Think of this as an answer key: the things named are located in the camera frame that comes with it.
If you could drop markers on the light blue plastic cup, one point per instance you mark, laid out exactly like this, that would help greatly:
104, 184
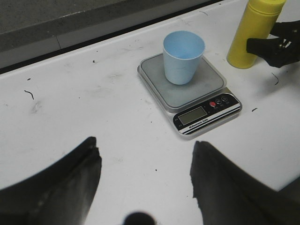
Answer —
182, 51

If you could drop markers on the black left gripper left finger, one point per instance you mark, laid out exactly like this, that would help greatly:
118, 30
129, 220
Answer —
61, 194

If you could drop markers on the yellow squeeze bottle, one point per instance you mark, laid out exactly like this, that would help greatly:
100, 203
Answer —
257, 21

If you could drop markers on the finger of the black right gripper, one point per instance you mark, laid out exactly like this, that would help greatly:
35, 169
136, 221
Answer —
289, 31
277, 52

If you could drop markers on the grey stone counter ledge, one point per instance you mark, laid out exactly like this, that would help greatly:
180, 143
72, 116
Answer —
34, 30

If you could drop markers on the silver digital kitchen scale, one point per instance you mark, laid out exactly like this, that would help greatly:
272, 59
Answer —
194, 108

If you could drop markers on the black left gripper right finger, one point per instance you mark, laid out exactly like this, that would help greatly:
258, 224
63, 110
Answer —
227, 195

